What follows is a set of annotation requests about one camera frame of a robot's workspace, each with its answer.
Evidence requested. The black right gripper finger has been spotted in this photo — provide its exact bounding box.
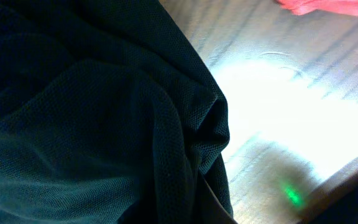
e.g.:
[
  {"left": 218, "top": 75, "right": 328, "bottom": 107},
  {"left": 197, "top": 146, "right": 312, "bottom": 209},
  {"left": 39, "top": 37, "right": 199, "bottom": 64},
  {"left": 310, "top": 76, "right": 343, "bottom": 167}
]
[{"left": 197, "top": 174, "right": 237, "bottom": 224}]

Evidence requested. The black shirt with white logo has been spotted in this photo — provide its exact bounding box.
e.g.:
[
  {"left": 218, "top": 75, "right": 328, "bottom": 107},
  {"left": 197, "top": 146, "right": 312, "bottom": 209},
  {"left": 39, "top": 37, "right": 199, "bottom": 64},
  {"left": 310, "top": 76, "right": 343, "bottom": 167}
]
[{"left": 0, "top": 0, "right": 232, "bottom": 224}]

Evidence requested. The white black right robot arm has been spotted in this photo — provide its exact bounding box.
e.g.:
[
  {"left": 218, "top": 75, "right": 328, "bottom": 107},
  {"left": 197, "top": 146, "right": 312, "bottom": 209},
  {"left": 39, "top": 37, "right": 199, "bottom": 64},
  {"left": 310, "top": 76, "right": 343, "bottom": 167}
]
[{"left": 207, "top": 157, "right": 358, "bottom": 223}]

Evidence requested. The red mesh garment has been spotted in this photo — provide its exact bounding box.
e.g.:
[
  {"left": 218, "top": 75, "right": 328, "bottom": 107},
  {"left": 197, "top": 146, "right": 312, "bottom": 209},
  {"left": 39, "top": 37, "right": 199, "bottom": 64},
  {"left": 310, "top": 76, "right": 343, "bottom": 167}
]
[{"left": 277, "top": 0, "right": 358, "bottom": 17}]

